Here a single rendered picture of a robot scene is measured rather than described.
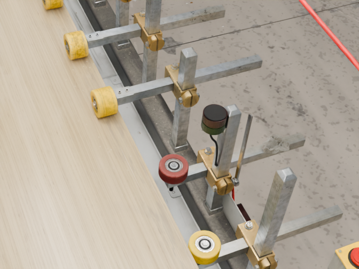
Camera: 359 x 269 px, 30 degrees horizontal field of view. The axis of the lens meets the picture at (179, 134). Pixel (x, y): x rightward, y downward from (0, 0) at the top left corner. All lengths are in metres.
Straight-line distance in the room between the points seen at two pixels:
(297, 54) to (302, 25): 0.24
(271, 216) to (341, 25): 2.36
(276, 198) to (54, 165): 0.61
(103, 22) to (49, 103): 0.65
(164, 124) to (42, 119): 0.44
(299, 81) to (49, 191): 1.94
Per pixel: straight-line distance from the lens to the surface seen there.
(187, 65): 1.82
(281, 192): 1.50
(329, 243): 2.84
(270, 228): 1.62
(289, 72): 3.45
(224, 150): 1.73
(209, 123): 1.61
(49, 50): 2.10
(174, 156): 1.80
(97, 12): 2.55
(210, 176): 1.83
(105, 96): 1.84
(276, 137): 1.95
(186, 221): 2.03
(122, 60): 2.36
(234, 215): 1.89
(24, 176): 1.78
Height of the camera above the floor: 2.30
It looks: 49 degrees down
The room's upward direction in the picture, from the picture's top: 7 degrees clockwise
